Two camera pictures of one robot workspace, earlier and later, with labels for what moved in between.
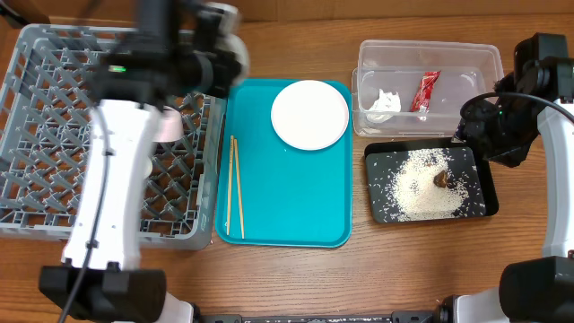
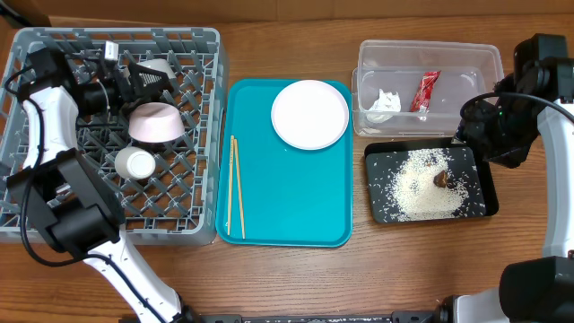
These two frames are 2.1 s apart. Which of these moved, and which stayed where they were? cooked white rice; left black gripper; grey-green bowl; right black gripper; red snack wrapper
Moved: left black gripper; grey-green bowl
Stayed: red snack wrapper; right black gripper; cooked white rice
